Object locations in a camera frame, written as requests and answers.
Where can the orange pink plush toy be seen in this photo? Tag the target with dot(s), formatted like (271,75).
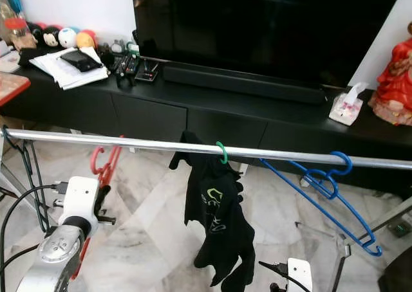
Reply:
(85,39)

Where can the black flat screen television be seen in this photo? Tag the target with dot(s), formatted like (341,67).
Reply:
(264,28)

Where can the black remote control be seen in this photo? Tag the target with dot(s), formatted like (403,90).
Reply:
(122,63)
(132,65)

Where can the green plastic hanger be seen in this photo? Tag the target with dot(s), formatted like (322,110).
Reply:
(224,154)

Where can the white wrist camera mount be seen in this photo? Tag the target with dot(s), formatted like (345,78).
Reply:
(299,273)
(80,195)

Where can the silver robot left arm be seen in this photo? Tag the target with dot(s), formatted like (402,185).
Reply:
(61,253)

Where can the white paper stack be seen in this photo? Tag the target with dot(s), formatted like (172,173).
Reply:
(71,76)

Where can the small round desk clock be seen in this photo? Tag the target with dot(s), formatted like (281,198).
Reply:
(117,46)

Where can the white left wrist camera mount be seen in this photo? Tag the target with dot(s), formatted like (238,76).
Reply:
(80,195)

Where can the grey floor power box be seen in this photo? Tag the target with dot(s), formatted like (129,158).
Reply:
(400,229)

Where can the red plastic hanger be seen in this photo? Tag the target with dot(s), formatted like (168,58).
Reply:
(112,166)

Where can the white blue plush toy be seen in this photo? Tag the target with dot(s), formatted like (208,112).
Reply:
(67,37)

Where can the red robed laughing figurine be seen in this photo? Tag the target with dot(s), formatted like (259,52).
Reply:
(396,80)

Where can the black shirt green logo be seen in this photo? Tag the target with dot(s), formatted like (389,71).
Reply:
(222,221)

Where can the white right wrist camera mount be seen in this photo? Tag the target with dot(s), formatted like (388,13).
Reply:
(299,273)

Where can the green white small gadget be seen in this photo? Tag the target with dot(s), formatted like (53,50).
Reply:
(132,47)

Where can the black red-bow plush toy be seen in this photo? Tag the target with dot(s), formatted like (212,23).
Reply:
(33,33)

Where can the black television console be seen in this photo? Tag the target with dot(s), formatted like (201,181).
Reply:
(199,118)

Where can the black soundbar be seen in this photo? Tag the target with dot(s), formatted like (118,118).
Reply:
(244,86)

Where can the blue plastic hanger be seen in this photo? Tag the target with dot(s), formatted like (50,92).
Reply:
(351,164)

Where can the black wallet pouch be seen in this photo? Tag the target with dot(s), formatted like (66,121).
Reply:
(82,59)

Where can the white pink tissue box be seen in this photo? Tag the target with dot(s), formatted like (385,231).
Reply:
(346,109)

